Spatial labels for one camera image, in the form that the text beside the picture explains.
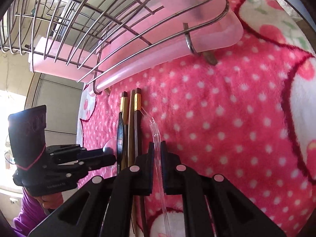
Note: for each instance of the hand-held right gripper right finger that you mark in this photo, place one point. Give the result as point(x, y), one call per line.
point(163, 170)

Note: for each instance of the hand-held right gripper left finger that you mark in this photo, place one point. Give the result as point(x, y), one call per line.
point(151, 170)

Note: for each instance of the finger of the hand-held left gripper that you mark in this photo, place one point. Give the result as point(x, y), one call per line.
point(101, 158)

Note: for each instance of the clear plastic spoon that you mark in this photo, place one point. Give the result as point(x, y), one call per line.
point(111, 142)
point(157, 138)

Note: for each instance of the black plastic spoon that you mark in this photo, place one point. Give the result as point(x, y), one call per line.
point(120, 138)

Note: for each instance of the brown wooden chopstick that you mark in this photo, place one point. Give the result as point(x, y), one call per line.
point(132, 118)

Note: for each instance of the dark chopstick with gold band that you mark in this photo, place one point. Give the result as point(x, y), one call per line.
point(137, 108)
point(124, 103)

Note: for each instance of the pink plastic utensil holder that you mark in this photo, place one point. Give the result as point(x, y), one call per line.
point(61, 59)

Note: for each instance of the person's left hand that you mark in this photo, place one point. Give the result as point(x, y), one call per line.
point(53, 200)

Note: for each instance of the grey kitchen cabinet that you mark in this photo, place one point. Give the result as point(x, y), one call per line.
point(56, 103)

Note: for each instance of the pink polka-dot printed blanket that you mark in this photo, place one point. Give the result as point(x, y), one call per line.
point(222, 118)

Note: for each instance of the pink plastic drip tray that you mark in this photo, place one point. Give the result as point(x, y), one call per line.
point(172, 29)

